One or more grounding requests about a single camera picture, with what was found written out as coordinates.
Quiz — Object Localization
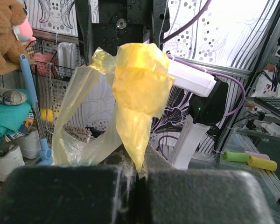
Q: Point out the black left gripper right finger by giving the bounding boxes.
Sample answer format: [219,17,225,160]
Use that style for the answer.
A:
[138,145,177,224]

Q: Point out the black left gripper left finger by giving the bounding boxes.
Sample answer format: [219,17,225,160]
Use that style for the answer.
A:
[97,145,137,224]

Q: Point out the yellow plastic trash bag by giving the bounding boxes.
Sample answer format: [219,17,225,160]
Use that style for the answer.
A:
[52,43,174,171]

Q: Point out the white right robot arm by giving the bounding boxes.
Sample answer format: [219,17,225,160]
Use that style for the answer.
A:
[75,0,228,169]

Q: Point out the green bag roll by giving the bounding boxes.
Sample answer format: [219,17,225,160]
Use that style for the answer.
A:
[222,151,249,162]

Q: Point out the pink bag roll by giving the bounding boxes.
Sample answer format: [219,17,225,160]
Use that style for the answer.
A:
[244,151,270,160]

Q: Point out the yellow bag roll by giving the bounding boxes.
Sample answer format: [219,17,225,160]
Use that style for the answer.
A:
[247,156,278,172]

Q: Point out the white sneaker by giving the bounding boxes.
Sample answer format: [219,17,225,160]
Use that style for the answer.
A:
[0,145,25,182]

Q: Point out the teal folded cloth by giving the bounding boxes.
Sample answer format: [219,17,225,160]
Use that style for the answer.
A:
[0,102,34,141]

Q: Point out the rolled newspaper bundle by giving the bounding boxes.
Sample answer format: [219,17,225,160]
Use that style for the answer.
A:
[0,87,27,105]

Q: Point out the silver foil pouch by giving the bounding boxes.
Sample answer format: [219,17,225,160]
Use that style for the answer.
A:
[57,42,77,81]

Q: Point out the black keyboard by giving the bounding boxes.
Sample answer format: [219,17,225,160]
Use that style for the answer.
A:
[254,97,280,116]

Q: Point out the brown teddy bear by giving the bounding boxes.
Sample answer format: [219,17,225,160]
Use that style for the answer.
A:
[0,0,29,70]

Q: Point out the pink plush toy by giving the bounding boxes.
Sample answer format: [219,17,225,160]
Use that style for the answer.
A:
[13,17,36,43]

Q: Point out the blue handled broom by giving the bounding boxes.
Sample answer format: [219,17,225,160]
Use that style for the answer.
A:
[20,54,53,166]

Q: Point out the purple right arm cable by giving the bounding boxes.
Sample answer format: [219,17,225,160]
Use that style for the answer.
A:
[156,0,246,161]

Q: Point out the black wire basket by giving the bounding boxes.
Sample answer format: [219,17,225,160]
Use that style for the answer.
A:
[26,39,84,82]

